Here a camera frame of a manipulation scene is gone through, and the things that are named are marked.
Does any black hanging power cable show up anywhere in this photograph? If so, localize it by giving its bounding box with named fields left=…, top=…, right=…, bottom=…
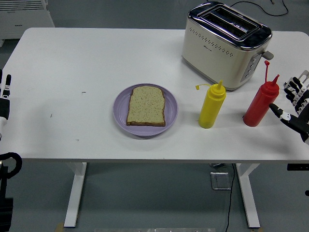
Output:
left=224, top=163, right=236, bottom=232

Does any white table leg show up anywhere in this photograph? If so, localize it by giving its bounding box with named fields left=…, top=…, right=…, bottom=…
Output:
left=63, top=162, right=87, bottom=228
left=236, top=163, right=261, bottom=229

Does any bread slice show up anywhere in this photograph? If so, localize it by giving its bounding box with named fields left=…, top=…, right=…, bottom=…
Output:
left=126, top=86, right=167, bottom=127

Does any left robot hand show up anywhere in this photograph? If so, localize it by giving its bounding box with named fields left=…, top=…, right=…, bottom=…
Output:
left=0, top=69, right=12, bottom=142

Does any red squeeze bottle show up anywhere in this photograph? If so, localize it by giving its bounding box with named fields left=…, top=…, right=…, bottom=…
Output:
left=242, top=60, right=281, bottom=128

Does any black table control panel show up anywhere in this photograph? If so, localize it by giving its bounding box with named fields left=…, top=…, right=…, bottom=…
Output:
left=287, top=163, right=309, bottom=172

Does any cream and chrome toaster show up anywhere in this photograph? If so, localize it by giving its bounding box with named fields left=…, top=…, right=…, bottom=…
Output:
left=181, top=1, right=275, bottom=92

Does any black cable on floor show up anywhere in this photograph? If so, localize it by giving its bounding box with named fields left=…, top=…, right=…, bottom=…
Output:
left=229, top=0, right=289, bottom=17

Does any purple plate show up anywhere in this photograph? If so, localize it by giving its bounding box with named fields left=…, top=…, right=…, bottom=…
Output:
left=112, top=83, right=179, bottom=137

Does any metal floor socket plate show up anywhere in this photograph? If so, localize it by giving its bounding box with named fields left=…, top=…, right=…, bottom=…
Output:
left=210, top=171, right=232, bottom=190

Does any white floor appliance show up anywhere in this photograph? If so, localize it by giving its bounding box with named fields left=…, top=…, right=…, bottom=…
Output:
left=0, top=0, right=56, bottom=47

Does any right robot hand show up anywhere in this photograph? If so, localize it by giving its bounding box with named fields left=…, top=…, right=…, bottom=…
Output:
left=269, top=76, right=309, bottom=145

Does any yellow squeeze bottle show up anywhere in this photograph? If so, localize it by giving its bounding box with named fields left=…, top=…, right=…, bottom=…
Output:
left=195, top=80, right=227, bottom=129

